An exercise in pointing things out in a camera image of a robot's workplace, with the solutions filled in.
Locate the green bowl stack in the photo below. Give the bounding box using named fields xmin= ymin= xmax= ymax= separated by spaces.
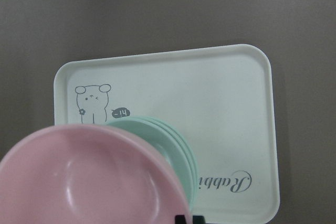
xmin=107 ymin=116 xmax=198 ymax=209

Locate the white rabbit tray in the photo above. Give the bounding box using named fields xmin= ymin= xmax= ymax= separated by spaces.
xmin=54 ymin=44 xmax=280 ymax=223

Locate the small pink bowl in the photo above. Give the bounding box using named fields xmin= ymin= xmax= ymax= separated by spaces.
xmin=1 ymin=124 xmax=193 ymax=223

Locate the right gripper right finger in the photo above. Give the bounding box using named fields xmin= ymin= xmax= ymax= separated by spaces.
xmin=193 ymin=215 xmax=206 ymax=224

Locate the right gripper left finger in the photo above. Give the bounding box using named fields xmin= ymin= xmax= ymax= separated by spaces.
xmin=175 ymin=215 xmax=186 ymax=224

